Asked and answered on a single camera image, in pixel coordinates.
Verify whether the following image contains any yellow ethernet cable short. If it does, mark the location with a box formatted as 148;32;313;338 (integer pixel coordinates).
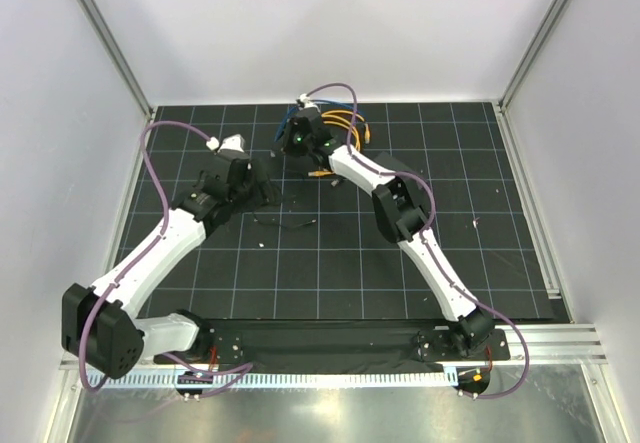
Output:
307;170;334;178

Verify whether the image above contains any yellow ethernet cable long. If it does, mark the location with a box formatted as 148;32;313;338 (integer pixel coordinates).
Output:
321;109;371;151

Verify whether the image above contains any thin black power cable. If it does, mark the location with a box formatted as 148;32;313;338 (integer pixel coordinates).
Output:
249;205;318;232

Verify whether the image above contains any black network switch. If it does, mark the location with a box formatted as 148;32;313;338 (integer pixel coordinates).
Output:
373;152;415;185

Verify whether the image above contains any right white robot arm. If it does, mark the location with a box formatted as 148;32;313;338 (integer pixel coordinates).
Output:
278;101;495;359

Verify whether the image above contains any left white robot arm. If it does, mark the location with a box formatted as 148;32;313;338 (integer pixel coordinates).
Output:
61;149;279;379

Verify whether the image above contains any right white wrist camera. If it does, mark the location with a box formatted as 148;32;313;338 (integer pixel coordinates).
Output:
296;93;319;111

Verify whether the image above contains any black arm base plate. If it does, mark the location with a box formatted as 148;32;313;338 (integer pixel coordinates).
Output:
176;319;511;374

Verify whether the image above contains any left aluminium corner post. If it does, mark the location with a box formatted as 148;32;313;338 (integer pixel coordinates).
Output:
76;0;153;120

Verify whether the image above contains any aluminium corner post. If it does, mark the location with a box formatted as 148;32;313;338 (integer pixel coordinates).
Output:
498;0;572;112
76;0;153;120

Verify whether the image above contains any right aluminium corner post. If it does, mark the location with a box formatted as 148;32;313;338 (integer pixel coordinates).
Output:
498;0;572;112

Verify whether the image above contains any aluminium frame rail front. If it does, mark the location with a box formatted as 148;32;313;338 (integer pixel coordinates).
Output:
58;324;608;370

